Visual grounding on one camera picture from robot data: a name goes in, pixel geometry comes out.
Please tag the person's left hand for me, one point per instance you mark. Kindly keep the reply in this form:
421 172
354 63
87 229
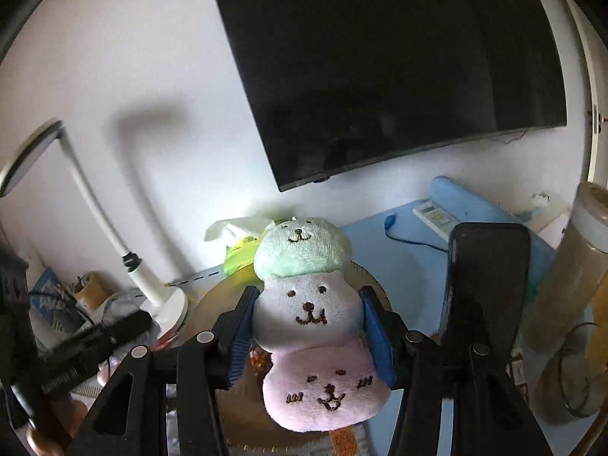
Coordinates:
45 437

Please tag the white remote control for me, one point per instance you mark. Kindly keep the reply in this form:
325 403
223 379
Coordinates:
434 216

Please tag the black smartphone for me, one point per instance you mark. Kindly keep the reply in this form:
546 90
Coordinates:
489 270

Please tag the clear plastic bag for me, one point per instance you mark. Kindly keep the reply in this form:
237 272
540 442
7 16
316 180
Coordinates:
534 206

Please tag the white desk lamp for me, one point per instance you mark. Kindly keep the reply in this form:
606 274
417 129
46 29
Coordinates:
161 301

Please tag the round woven basket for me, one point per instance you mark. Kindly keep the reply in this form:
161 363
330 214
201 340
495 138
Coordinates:
216 297

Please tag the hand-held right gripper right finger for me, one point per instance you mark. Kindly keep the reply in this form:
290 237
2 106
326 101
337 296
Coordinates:
377 337

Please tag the blue desk mat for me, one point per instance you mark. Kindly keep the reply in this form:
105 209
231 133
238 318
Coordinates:
408 285

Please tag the black wall television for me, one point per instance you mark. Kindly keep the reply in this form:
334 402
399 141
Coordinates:
380 57

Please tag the green tissue pack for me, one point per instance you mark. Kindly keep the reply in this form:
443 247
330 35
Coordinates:
237 254

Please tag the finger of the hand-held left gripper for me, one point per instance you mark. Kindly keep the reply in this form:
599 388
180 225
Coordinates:
128 327

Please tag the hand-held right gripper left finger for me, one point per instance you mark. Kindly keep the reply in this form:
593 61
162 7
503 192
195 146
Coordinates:
240 337

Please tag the rolled blue mat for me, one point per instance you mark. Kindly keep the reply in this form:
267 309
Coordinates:
475 204

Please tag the three-bear plush toy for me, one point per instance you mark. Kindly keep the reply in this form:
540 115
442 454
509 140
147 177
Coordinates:
308 294

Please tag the brown tape roll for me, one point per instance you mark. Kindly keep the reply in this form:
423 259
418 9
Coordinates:
95 289

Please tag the white door frame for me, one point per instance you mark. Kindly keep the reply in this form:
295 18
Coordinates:
596 128

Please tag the blue printed box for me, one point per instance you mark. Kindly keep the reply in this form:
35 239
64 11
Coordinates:
47 294

